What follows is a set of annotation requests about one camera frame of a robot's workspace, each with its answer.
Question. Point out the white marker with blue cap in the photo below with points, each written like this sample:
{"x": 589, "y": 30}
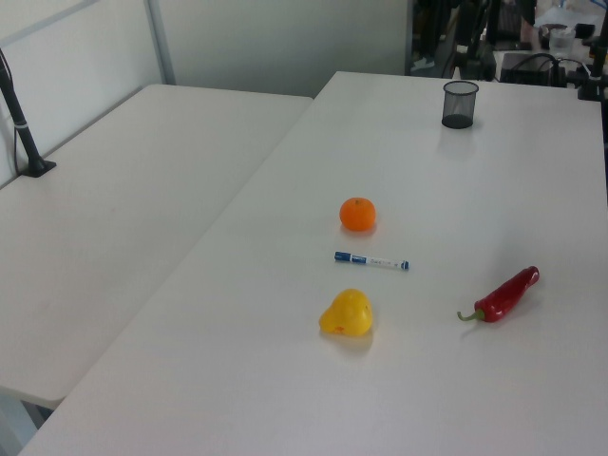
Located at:
{"x": 361, "y": 260}

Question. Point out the orange mandarin fruit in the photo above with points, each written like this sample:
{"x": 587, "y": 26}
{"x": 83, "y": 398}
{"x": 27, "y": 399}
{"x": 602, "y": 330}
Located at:
{"x": 357, "y": 214}

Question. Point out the black mesh pen cup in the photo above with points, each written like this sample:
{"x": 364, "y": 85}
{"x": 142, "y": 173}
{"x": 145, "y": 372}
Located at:
{"x": 458, "y": 111}

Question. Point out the white sneaker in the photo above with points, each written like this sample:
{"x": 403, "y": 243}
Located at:
{"x": 423, "y": 63}

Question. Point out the red chili pepper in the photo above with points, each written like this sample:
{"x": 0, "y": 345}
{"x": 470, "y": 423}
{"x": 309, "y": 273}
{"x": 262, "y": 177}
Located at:
{"x": 503, "y": 297}

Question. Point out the black equipment box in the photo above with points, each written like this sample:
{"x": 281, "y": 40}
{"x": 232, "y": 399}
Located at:
{"x": 522, "y": 70}

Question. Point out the clear glass jar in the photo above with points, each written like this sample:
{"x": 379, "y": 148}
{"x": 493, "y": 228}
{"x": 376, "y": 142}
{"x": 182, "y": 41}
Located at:
{"x": 562, "y": 42}

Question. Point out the grey aluminium partition post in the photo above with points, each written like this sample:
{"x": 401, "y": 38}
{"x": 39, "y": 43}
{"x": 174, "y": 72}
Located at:
{"x": 161, "y": 43}

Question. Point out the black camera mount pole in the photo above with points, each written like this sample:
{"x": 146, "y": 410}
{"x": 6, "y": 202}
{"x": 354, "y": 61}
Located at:
{"x": 21, "y": 128}

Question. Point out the black clamp camera mount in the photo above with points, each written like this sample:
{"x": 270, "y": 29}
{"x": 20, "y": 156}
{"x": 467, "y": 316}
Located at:
{"x": 594, "y": 88}

